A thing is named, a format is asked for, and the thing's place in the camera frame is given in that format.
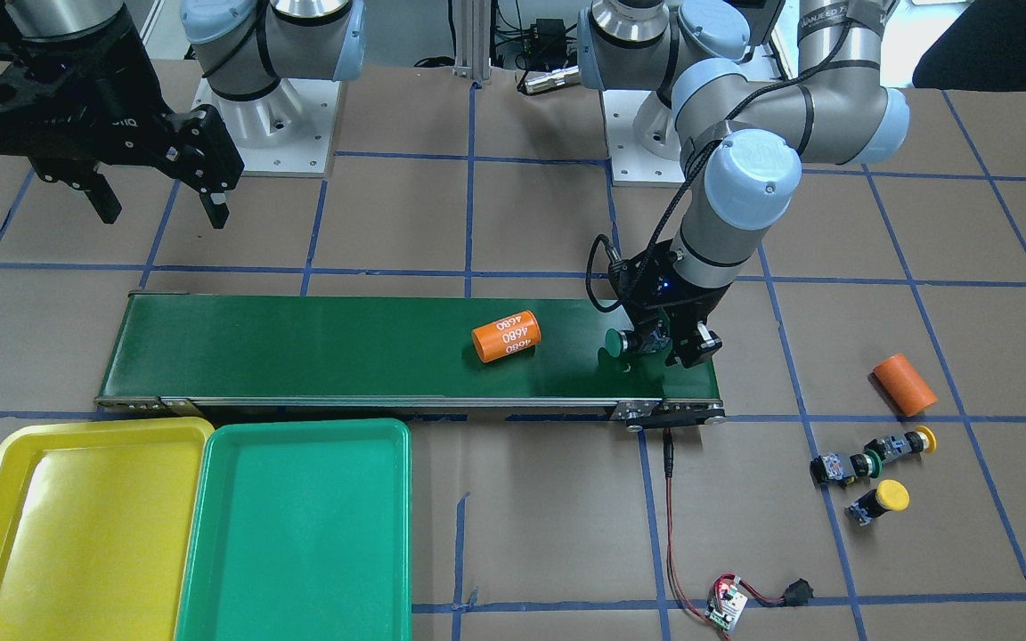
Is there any plain orange cylinder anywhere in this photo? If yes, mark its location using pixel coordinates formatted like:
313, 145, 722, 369
872, 353, 938, 417

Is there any green conveyor belt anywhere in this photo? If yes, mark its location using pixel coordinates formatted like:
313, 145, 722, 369
96, 292, 726, 431

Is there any green plastic tray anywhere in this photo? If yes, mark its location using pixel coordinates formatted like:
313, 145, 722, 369
175, 418, 412, 640

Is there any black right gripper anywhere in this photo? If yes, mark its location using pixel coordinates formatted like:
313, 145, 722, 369
0, 1, 243, 230

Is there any orange cylinder with white numbers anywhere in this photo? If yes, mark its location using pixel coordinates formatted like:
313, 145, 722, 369
471, 310, 542, 362

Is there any yellow push button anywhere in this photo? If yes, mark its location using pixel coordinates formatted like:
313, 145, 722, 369
844, 479, 911, 527
864, 425, 938, 464

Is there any aluminium frame post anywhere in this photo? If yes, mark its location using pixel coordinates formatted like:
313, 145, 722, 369
451, 1, 495, 85

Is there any yellow plastic tray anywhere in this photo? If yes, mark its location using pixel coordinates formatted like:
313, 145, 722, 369
0, 418, 213, 640

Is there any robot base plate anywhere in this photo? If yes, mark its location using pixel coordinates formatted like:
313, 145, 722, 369
601, 90, 684, 188
192, 78, 345, 179

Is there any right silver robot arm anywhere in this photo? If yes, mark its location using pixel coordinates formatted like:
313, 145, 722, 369
0, 1, 365, 230

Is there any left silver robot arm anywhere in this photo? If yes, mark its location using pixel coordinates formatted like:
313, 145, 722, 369
577, 1, 909, 368

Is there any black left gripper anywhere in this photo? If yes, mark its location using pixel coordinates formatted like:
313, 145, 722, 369
611, 242, 729, 369

